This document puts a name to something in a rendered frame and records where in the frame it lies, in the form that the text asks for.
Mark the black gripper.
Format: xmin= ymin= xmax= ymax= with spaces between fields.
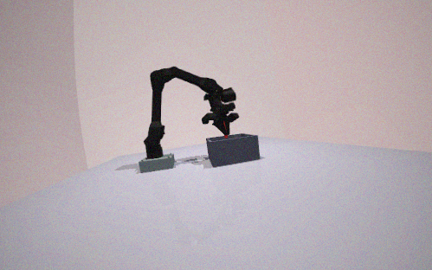
xmin=202 ymin=101 xmax=239 ymax=136

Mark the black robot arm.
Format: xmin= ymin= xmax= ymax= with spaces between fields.
xmin=144 ymin=67 xmax=236 ymax=160

